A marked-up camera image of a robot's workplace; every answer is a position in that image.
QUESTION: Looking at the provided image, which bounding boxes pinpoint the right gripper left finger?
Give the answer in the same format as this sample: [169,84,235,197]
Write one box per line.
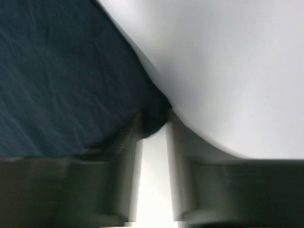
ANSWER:
[0,111,144,228]

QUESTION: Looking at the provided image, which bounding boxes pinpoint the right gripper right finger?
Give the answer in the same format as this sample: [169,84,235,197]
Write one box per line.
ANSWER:
[167,111,304,228]

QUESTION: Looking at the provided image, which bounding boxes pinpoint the navy tank top red trim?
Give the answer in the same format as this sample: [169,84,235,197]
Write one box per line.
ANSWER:
[0,0,171,157]

